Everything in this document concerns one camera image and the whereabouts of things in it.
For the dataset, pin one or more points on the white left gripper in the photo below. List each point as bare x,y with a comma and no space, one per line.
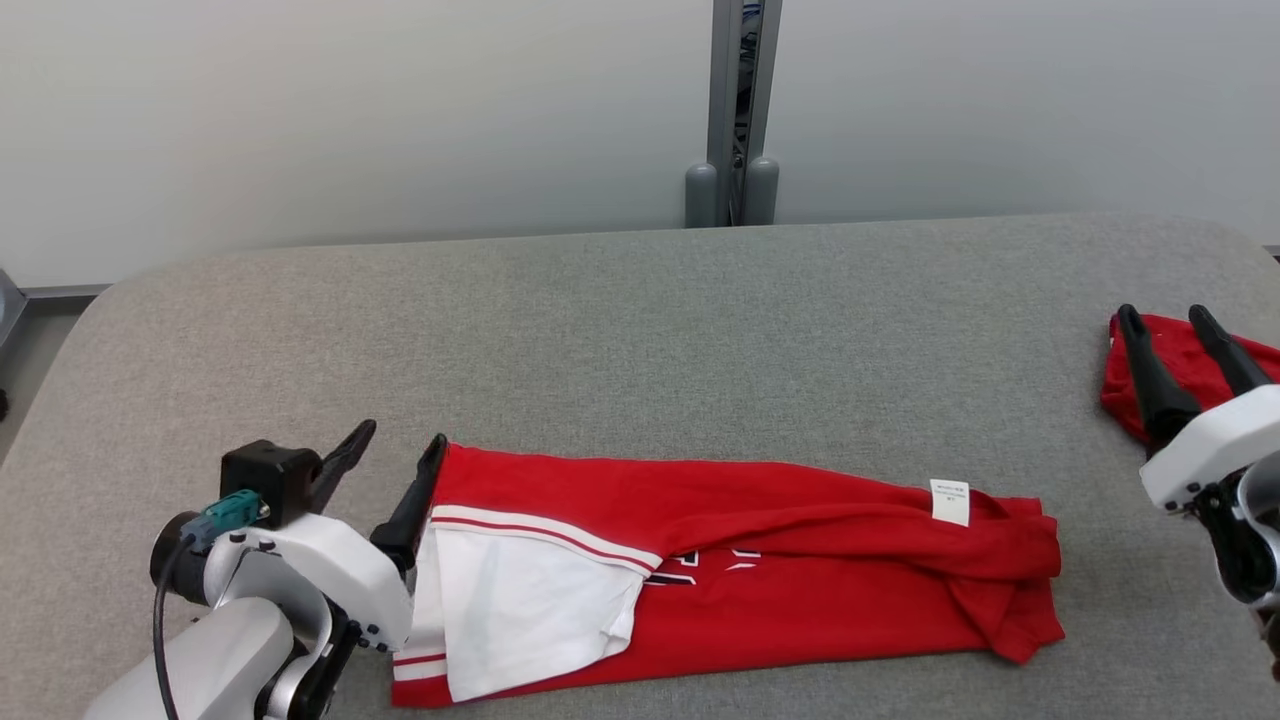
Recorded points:
340,570

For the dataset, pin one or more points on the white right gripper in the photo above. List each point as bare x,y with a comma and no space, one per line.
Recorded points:
1220,440

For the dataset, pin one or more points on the red shorts with white stripe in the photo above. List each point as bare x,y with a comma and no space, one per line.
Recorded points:
1190,360

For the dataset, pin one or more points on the red Bulls 23 jersey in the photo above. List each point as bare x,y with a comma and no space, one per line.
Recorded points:
800,590

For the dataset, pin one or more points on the grey metal stand leg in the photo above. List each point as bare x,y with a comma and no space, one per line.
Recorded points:
8,310

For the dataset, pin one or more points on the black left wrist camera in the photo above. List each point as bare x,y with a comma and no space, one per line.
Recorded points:
270,475

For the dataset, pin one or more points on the teal left camera connector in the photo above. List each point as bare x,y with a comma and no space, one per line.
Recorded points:
225,512

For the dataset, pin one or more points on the grey partition post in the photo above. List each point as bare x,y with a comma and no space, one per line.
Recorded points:
735,120

